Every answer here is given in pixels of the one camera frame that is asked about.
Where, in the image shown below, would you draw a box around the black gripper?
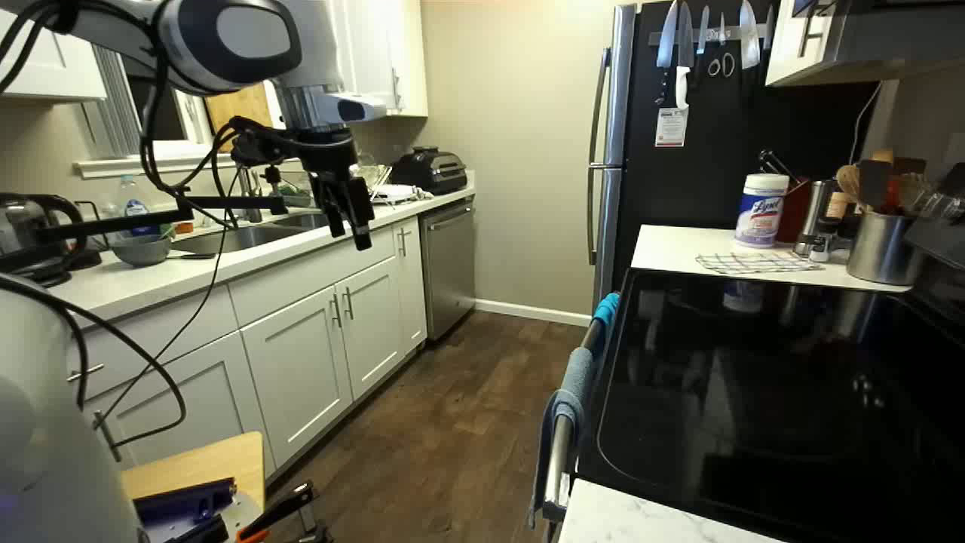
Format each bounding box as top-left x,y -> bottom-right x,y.
298,130 -> 378,253

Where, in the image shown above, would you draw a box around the blue plastic object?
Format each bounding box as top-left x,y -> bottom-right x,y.
132,476 -> 242,543

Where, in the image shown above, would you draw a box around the black spatula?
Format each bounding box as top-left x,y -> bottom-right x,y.
857,153 -> 929,217

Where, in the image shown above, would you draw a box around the white upper cabinet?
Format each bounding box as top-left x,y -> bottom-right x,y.
329,0 -> 432,119
0,27 -> 108,101
762,0 -> 965,89

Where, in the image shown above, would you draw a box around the stainless steel sink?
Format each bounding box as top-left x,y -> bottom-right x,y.
168,208 -> 356,260

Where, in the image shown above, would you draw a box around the white patterned mat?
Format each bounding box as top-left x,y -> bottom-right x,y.
693,246 -> 830,281

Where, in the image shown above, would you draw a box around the black clamp with red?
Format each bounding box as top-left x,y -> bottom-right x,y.
239,478 -> 336,543

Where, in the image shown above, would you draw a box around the clear soap bottle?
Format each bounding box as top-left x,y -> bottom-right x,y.
119,174 -> 156,239

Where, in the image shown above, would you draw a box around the black kitchen tool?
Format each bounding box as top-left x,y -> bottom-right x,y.
753,149 -> 797,181

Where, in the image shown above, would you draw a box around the turquoise towel with white stripe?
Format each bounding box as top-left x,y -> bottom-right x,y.
587,289 -> 626,356

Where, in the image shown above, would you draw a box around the metal utensil crock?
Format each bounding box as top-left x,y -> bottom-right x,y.
846,208 -> 923,287

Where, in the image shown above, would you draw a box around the stainless steel dishwasher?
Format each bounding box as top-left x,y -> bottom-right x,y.
419,195 -> 480,343

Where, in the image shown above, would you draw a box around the white disinfecting wipes canister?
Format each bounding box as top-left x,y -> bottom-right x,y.
732,171 -> 795,251

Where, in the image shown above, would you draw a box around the white sink base cabinet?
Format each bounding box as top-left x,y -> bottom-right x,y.
59,215 -> 432,476

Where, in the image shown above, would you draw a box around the wooden spoon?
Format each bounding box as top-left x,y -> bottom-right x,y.
833,161 -> 868,217

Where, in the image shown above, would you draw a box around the thick black base cable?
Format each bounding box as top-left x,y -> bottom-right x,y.
0,200 -> 237,464

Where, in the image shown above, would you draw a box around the white cloth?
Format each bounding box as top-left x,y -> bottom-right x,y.
369,181 -> 434,210

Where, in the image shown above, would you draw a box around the wooden cutting board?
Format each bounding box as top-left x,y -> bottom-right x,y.
206,81 -> 277,153

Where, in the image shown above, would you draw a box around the black refrigerator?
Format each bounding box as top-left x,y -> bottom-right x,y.
586,0 -> 879,309

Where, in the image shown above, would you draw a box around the black kettle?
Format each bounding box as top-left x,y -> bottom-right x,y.
0,191 -> 102,287

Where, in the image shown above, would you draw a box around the white paper tag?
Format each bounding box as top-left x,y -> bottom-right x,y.
653,101 -> 693,150

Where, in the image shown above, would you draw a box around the light blue towel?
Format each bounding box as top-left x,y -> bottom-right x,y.
529,343 -> 604,524

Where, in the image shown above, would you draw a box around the black glass-top stove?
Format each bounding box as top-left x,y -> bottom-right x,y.
576,164 -> 965,543

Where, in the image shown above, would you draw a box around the grey bowl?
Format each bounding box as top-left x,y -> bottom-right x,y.
107,226 -> 175,267

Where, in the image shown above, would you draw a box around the silver bottle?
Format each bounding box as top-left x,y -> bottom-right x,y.
799,177 -> 839,245

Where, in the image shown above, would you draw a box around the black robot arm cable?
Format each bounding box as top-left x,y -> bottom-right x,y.
0,0 -> 305,206

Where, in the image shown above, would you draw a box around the white-framed kitchen window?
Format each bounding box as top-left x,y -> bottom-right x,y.
73,47 -> 298,183

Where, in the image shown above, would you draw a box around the steel kitchen knife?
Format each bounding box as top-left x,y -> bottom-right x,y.
693,3 -> 715,59
654,0 -> 682,72
735,0 -> 767,72

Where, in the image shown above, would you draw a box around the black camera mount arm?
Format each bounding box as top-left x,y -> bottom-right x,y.
41,183 -> 289,246

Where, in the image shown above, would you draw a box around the metal sink faucet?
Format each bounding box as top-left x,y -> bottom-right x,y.
237,164 -> 269,226

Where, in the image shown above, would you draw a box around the silver oven door handle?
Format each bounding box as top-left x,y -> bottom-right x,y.
539,319 -> 608,524

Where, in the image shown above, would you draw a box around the magnetic knife strip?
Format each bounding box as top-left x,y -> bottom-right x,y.
653,14 -> 778,47

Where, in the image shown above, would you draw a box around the black-handled scissors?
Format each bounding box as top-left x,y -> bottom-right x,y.
707,47 -> 739,81

